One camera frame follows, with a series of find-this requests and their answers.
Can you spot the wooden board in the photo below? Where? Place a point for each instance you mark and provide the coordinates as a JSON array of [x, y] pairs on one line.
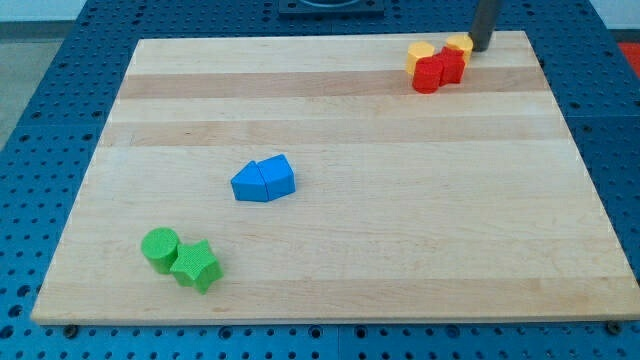
[[471, 204]]

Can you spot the blue pentagon block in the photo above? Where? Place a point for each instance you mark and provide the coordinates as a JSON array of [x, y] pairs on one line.
[[278, 176]]

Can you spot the blue triangle block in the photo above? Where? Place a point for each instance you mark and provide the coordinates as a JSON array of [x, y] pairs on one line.
[[249, 185]]

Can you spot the green star block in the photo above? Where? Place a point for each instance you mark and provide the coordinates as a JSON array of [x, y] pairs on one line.
[[196, 266]]

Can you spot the red cylinder block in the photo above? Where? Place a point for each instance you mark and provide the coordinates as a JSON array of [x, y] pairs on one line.
[[427, 75]]

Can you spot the yellow hexagonal block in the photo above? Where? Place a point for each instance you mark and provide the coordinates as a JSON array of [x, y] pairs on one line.
[[415, 52]]

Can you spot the green cylinder block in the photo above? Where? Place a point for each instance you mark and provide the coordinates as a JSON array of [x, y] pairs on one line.
[[159, 247]]

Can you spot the red star block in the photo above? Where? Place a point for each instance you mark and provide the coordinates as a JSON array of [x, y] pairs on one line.
[[453, 65]]

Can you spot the yellow cylinder block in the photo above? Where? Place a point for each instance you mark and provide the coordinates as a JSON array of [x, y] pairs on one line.
[[461, 42]]

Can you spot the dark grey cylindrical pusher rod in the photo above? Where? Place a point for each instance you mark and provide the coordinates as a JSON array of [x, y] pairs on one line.
[[483, 23]]

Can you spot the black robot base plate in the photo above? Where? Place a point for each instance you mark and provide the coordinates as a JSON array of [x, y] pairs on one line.
[[330, 7]]

